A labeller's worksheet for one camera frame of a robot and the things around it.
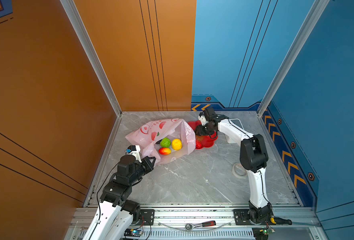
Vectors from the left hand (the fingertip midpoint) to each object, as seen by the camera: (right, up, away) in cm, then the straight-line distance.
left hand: (156, 156), depth 74 cm
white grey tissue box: (+52, +18, +32) cm, 64 cm away
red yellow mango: (+2, -1, +20) cm, 21 cm away
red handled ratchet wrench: (+16, -32, -5) cm, 36 cm away
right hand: (+23, +11, +25) cm, 36 cm away
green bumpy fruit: (+2, +4, +23) cm, 23 cm away
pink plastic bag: (-9, +9, +15) cm, 20 cm away
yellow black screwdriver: (+60, -30, -3) cm, 67 cm away
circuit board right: (+50, -35, -3) cm, 62 cm away
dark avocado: (0, +7, +5) cm, 9 cm away
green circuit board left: (-11, -36, -3) cm, 37 cm away
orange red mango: (+23, +3, +21) cm, 32 cm away
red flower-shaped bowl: (+28, +5, +28) cm, 40 cm away
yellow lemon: (+9, +3, +21) cm, 23 cm away
